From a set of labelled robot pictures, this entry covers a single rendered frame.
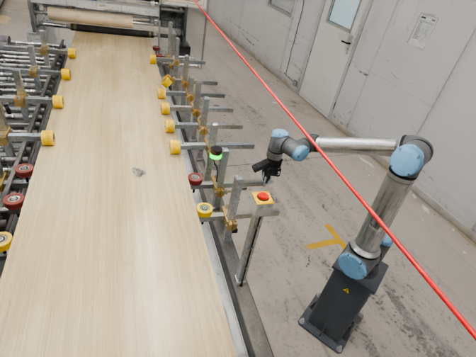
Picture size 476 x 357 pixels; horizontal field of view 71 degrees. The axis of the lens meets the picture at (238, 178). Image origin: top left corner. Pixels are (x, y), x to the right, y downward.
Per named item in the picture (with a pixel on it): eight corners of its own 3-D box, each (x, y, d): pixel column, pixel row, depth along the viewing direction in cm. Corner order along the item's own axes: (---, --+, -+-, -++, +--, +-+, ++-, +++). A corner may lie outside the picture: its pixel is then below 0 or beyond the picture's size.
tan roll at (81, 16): (180, 31, 383) (180, 20, 376) (181, 35, 374) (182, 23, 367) (37, 16, 338) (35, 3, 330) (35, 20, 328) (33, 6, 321)
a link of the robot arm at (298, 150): (314, 144, 176) (295, 133, 182) (301, 150, 168) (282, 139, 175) (309, 159, 181) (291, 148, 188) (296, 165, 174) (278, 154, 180)
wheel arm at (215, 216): (276, 212, 184) (278, 207, 181) (278, 217, 181) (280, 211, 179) (197, 219, 170) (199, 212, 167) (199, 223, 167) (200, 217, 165)
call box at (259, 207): (263, 205, 136) (268, 190, 131) (270, 217, 131) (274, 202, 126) (247, 206, 133) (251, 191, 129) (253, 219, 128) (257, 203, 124)
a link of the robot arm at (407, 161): (374, 270, 176) (443, 147, 134) (358, 288, 165) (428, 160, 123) (348, 253, 185) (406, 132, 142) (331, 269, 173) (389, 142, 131)
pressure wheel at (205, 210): (199, 216, 175) (202, 199, 168) (212, 222, 173) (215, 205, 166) (191, 224, 168) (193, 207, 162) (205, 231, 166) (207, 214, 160)
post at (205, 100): (200, 159, 236) (208, 95, 208) (201, 162, 233) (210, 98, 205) (195, 159, 235) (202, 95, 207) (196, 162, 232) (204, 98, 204)
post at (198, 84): (194, 141, 254) (200, 80, 226) (195, 143, 252) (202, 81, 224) (190, 141, 253) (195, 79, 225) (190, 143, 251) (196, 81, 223)
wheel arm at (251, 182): (261, 183, 202) (262, 178, 200) (263, 187, 200) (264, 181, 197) (189, 187, 188) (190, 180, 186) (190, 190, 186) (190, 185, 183)
